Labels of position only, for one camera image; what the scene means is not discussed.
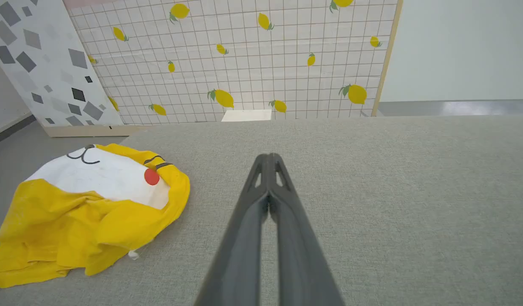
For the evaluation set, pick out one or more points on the yellow cartoon face shirt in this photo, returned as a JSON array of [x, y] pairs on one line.
[[78, 221]]

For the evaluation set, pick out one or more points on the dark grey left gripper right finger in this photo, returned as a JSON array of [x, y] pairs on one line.
[[297, 246]]

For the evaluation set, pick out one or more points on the white box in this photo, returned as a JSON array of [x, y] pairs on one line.
[[247, 115]]

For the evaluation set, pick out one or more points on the grey fabric sofa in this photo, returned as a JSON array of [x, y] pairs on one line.
[[393, 191]]

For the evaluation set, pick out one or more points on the white panel with grey shapes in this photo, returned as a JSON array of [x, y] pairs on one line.
[[44, 55]]

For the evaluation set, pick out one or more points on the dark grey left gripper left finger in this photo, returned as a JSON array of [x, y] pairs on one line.
[[244, 238]]

